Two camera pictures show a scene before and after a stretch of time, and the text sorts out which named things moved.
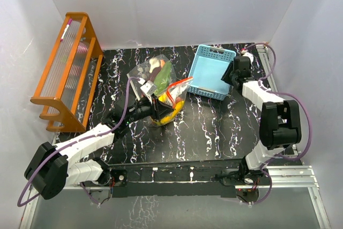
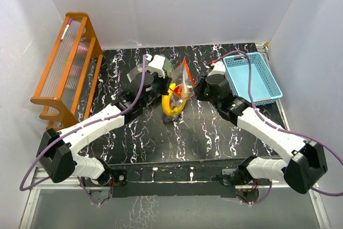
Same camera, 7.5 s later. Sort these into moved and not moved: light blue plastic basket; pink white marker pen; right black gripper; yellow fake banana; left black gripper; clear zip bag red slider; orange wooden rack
Moved: right black gripper; light blue plastic basket; yellow fake banana; left black gripper; clear zip bag red slider
Not moved: pink white marker pen; orange wooden rack
